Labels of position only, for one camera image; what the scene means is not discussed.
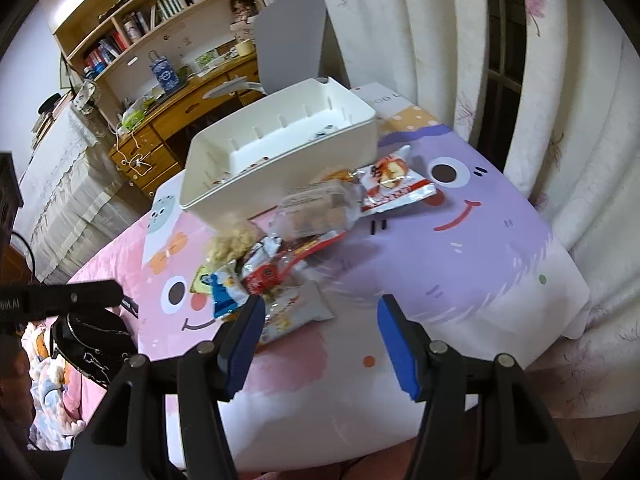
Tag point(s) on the white plastic storage bin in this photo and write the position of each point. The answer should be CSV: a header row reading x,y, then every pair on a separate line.
x,y
245,164

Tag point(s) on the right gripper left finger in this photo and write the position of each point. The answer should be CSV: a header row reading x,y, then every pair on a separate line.
x,y
211,373

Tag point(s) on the red jujube snack packet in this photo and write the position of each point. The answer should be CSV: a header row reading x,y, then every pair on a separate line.
x,y
273,274

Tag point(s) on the red white shrimp chip packet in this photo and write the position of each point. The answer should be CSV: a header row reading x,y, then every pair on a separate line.
x,y
391,183

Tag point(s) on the black shoulder bag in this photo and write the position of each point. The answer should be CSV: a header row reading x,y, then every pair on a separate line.
x,y
95,341

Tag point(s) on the blue paper gift bag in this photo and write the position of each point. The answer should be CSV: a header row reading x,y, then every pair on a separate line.
x,y
164,73

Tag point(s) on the silver brown chocolate packet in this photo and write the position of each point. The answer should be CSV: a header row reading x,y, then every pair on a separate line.
x,y
263,252

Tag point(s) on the blue white biscuit packet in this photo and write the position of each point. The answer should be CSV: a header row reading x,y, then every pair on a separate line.
x,y
227,292

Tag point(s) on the small orange candy packet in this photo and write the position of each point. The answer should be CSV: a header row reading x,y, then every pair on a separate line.
x,y
336,173

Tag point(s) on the doll figure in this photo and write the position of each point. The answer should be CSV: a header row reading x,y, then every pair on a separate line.
x,y
243,12

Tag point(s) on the patterned pillow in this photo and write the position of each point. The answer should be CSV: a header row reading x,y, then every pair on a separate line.
x,y
56,424

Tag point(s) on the green wafer packet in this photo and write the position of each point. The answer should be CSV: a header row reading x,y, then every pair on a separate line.
x,y
201,282

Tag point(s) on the cartoon monster play mat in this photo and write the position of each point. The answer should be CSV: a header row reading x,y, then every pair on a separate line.
x,y
476,265

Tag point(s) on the person's left hand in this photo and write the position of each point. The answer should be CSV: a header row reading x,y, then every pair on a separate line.
x,y
17,406

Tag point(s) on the brown cake clear packet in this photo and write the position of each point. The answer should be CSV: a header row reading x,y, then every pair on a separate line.
x,y
333,205

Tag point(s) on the white floral curtain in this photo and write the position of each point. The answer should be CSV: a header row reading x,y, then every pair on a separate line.
x,y
549,91

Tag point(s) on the wooden desk with drawers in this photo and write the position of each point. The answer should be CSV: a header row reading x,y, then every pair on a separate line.
x,y
156,150

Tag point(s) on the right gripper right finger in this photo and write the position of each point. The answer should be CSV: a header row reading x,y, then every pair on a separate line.
x,y
434,374

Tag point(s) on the puffed rice ball bag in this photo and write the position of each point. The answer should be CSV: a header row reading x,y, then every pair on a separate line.
x,y
231,241

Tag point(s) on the wooden bookshelf hutch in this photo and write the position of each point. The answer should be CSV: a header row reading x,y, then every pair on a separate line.
x,y
110,41

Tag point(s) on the orange oats protein bar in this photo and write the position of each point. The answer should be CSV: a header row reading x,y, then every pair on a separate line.
x,y
292,308

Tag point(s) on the lace covered piano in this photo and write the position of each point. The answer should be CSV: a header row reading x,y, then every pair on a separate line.
x,y
75,199

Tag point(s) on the grey office chair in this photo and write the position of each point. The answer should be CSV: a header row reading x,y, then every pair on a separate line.
x,y
295,41

